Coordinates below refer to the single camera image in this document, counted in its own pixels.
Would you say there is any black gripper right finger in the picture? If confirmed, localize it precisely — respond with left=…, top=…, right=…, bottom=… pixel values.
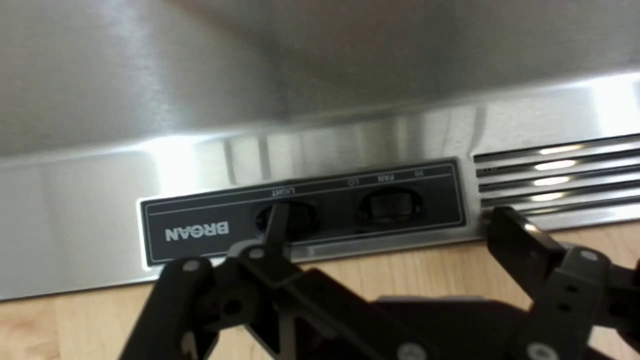
left=486, top=206, right=640, bottom=360

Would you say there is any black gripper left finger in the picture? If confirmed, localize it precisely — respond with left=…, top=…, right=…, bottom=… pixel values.
left=118, top=202, right=401, bottom=360

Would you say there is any black hood light switch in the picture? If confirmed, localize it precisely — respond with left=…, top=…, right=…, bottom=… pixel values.
left=254, top=201, right=320, bottom=242

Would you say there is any black hood control panel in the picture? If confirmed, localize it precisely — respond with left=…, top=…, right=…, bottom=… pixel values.
left=138, top=157, right=467, bottom=268

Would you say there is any stainless steel range hood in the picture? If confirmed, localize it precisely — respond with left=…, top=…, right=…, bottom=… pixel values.
left=0, top=0, right=640, bottom=304

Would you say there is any black hood fan switch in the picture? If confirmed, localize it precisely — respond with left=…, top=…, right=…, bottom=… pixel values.
left=358, top=188, right=423, bottom=228

